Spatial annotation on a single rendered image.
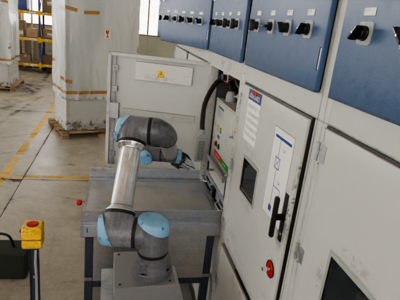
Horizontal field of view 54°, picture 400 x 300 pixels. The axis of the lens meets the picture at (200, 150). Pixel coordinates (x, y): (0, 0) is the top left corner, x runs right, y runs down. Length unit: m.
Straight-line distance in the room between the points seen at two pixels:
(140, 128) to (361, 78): 0.94
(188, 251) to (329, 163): 1.19
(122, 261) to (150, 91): 1.19
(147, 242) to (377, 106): 0.93
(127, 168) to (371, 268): 0.98
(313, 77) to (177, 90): 1.44
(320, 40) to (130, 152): 0.85
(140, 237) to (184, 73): 1.23
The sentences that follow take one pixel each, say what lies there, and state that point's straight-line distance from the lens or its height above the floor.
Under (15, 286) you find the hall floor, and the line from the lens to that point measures 3.02.
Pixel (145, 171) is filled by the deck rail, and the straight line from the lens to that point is 2.43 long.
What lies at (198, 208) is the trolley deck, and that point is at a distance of 2.14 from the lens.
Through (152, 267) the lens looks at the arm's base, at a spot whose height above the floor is 0.92.
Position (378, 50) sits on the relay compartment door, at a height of 1.78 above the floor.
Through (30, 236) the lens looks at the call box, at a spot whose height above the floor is 0.86.
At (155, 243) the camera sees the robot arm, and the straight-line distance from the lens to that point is 1.46.
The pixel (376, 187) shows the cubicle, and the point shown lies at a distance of 0.87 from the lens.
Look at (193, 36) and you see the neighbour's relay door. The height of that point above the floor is 1.71.
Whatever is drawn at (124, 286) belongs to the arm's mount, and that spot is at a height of 0.86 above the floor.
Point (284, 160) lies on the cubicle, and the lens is 1.24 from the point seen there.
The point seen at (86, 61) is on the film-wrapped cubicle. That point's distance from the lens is 5.90.
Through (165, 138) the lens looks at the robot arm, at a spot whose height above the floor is 1.33.
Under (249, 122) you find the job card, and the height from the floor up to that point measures 1.44.
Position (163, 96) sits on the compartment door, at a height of 1.34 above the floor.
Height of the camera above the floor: 1.79
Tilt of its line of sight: 18 degrees down
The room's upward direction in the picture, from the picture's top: 6 degrees clockwise
